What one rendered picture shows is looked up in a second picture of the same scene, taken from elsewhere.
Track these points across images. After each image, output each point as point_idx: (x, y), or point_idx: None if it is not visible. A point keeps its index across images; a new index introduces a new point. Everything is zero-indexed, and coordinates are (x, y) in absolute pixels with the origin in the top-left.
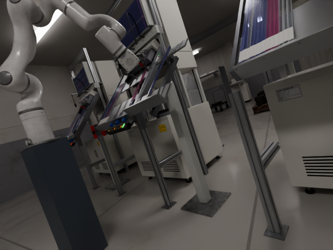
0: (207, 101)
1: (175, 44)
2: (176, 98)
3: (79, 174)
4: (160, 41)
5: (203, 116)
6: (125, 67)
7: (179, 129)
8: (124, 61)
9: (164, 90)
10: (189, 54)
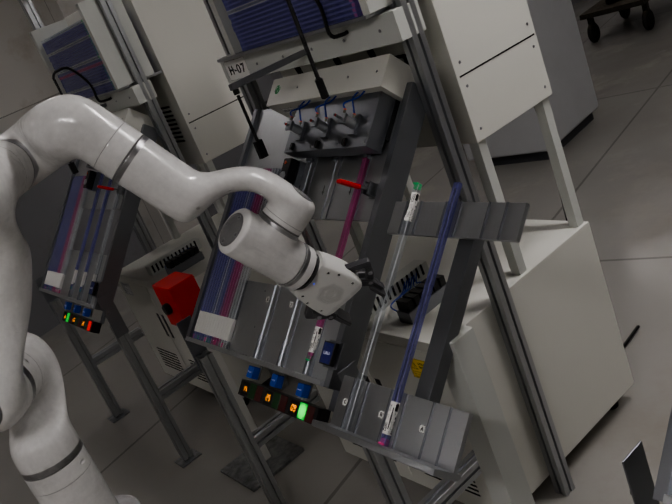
0: (585, 225)
1: (470, 42)
2: (480, 377)
3: None
4: (414, 67)
5: (567, 291)
6: (314, 308)
7: (489, 464)
8: (311, 296)
9: (451, 434)
10: (521, 57)
